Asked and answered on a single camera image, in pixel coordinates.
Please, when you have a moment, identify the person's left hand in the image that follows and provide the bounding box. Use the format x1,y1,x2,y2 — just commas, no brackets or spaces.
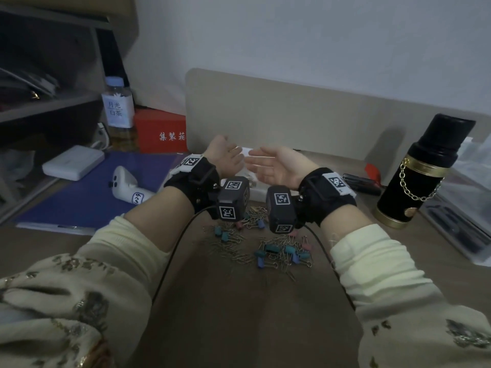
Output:
203,134,246,179

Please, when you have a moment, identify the person's right hand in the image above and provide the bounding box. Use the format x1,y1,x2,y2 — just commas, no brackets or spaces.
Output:
244,145,321,190

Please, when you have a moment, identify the white compartment organizer tray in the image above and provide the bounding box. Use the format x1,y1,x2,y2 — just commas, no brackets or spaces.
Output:
236,146,269,190

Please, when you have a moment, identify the group of coloured binder clips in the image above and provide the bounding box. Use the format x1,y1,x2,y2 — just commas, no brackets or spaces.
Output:
213,216,314,269

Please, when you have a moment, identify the pile of silver paper clips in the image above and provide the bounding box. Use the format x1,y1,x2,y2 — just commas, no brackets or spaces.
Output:
201,204,315,282

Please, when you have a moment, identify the person's right forearm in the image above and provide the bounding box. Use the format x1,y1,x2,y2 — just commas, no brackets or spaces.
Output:
318,204,491,368

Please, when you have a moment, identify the person's left forearm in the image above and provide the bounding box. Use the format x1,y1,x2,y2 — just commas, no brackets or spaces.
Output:
0,187,196,368

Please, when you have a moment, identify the orange ribbed box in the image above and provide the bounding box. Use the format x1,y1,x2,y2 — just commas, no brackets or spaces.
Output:
133,108,189,154

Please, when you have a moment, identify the beige desk divider panel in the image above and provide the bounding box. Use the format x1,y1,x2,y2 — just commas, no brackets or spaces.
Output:
185,67,491,169

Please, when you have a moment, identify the black screwdriver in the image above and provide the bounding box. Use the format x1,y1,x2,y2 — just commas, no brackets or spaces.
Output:
342,173,384,195

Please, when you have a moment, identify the small red object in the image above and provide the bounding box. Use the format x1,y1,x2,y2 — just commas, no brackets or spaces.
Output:
364,163,381,185

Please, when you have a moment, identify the white handheld controller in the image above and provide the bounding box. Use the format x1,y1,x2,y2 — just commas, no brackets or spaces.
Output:
108,166,156,205

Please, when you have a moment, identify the tea bottle with blue cap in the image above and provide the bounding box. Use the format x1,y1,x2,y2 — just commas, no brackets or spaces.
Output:
101,76,138,152

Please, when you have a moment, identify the white flat adapter box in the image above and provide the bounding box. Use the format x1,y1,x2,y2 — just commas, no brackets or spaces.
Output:
42,145,105,182

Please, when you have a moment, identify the blue document folder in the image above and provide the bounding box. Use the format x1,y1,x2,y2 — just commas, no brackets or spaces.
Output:
13,151,191,236

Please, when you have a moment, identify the grey shelf unit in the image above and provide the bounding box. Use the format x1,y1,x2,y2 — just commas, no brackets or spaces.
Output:
0,0,139,223

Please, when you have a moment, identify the clear plastic case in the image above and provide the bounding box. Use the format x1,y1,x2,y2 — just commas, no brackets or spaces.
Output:
420,135,491,267

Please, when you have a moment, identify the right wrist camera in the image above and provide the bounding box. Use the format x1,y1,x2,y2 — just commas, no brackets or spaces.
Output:
265,185,298,234

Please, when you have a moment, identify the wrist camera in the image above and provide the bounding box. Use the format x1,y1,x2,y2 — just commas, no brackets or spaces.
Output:
265,185,298,234
216,176,251,223

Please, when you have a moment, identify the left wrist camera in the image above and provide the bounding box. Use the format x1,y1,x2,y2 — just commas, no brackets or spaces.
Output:
216,176,251,223

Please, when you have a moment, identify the black right wrist strap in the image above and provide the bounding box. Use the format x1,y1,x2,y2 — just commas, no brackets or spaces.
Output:
297,167,358,228

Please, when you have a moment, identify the black right camera cable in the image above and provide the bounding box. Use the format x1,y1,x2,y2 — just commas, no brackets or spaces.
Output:
303,225,355,315

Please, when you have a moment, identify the black camera cable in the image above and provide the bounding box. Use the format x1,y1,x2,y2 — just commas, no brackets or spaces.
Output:
303,225,355,315
151,204,215,303

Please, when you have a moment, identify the black left camera cable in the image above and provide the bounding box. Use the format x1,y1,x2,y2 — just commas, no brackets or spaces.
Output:
151,204,215,303

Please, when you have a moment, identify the black thermos with gold chain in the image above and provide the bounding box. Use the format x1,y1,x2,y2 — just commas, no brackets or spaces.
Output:
374,113,476,229

